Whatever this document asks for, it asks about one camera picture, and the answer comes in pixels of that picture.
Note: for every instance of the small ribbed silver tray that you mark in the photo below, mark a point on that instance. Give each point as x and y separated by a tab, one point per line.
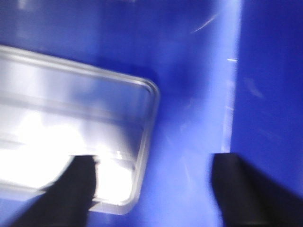
53	109

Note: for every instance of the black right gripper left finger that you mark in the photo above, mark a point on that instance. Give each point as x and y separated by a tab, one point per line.
67	202

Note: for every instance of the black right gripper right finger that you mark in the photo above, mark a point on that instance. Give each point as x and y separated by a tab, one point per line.
248	198

